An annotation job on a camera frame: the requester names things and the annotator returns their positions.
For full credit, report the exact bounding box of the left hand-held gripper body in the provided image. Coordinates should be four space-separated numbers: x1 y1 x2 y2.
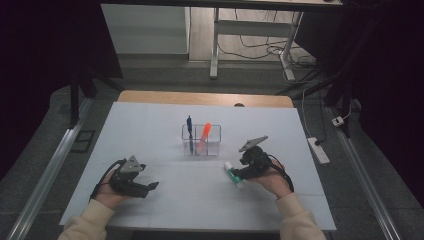
109 155 150 200

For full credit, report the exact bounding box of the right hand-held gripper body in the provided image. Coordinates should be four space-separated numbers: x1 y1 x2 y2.
238 135 273 181

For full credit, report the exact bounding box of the white and green glue stick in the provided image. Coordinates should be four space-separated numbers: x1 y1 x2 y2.
223 160 246 191

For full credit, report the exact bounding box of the clear acrylic pen holder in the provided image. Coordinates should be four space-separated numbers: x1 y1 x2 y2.
181 123 223 158

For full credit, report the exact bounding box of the orange highlighter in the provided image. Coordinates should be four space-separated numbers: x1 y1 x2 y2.
196 121 213 153

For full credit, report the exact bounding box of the blue pen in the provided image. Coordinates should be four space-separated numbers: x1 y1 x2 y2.
185 114 195 155

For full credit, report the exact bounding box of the person's left hand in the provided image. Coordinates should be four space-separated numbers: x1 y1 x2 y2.
94 170 133 211

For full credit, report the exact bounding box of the person's right hand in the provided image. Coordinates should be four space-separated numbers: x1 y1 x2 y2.
248 159 295 200

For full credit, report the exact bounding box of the white table mat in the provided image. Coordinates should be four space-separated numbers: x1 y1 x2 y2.
59 101 337 233

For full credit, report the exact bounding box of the black floor plate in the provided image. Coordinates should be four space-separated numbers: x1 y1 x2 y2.
70 129 97 154

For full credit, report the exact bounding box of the white power strip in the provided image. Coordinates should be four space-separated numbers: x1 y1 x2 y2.
306 136 331 166

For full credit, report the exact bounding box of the black metal stand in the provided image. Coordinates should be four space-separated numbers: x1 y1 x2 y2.
69 65 125 130
324 71 355 138

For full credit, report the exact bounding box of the white cabinet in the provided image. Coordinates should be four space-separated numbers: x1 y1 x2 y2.
100 3 192 55

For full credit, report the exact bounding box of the dark curtain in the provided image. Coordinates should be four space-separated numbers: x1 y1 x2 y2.
0 0 123 183
294 0 424 208

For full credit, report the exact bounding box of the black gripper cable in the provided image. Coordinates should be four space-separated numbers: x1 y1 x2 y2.
88 158 128 203
266 153 296 194

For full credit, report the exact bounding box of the white power cable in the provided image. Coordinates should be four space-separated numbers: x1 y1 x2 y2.
300 87 311 140

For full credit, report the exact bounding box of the aluminium rail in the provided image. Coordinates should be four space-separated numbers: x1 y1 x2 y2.
327 105 402 240
5 97 95 240

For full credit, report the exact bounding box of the white desk frame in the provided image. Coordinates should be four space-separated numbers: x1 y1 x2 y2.
208 7 305 83

